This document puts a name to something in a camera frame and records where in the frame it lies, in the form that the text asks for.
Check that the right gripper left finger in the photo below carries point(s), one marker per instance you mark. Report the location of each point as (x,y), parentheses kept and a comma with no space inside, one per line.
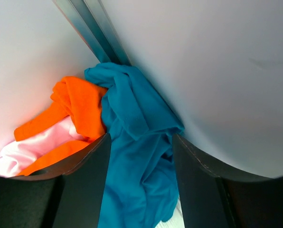
(67,194)

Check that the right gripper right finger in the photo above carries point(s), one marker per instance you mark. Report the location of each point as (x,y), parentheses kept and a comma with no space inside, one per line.
(214,194)

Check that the teal blue t shirt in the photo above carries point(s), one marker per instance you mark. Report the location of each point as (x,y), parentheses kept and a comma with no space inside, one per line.
(141,186)

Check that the pink t shirt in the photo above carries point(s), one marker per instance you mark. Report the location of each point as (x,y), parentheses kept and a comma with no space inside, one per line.
(17,155)

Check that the orange t shirt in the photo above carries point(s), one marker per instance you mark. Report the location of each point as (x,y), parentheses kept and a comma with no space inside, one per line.
(73,97)

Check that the right aluminium corner post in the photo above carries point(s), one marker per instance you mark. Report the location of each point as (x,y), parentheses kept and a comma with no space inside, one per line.
(90,20)

